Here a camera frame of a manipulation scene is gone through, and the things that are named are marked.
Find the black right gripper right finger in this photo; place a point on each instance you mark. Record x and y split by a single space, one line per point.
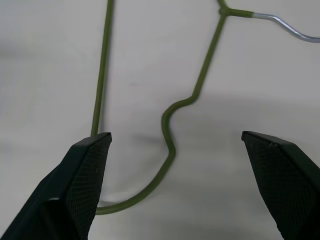
287 185

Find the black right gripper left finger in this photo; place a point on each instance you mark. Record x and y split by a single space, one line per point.
75 190

